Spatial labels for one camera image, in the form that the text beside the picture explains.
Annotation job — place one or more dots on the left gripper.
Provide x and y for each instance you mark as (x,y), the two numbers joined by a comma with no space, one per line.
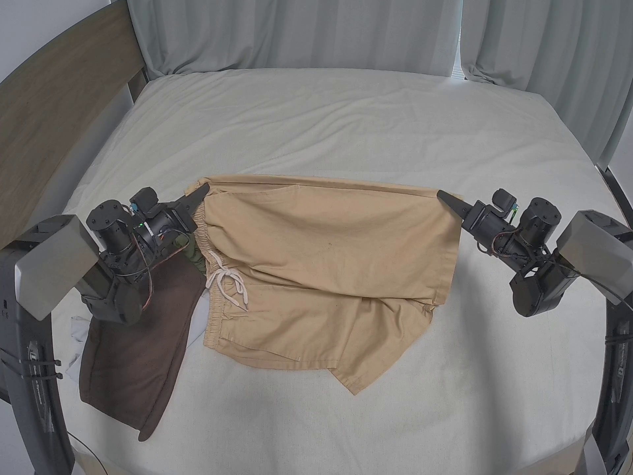
(165,225)

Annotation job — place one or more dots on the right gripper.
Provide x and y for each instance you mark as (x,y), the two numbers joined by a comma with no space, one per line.
(489,230)

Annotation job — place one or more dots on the tan shorts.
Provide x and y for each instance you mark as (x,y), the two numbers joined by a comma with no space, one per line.
(321,235)

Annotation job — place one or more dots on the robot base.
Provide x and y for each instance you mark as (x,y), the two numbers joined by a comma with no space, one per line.
(591,455)

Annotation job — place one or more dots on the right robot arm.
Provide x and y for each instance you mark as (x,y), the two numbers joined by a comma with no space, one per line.
(593,245)

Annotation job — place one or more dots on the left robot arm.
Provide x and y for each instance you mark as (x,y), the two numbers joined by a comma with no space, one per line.
(49,260)

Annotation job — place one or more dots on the bed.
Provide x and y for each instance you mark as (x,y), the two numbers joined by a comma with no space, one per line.
(346,131)

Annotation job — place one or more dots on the olive green garment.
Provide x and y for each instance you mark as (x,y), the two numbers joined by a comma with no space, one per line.
(193,260)

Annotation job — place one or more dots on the white garment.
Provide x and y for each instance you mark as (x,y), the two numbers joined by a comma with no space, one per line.
(198,319)

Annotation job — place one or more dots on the brown garment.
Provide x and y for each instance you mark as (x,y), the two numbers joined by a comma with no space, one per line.
(133,354)

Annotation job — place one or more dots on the window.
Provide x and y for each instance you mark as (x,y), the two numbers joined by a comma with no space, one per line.
(457,65)

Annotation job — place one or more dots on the pale green curtain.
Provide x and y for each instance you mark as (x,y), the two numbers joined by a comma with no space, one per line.
(296,18)
(554,32)

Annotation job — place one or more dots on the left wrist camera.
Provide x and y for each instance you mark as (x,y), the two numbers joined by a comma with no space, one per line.
(144,200)

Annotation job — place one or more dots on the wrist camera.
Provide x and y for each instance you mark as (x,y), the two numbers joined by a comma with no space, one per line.
(144,200)
(504,200)

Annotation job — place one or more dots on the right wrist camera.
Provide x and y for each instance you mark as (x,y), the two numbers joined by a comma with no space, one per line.
(504,200)

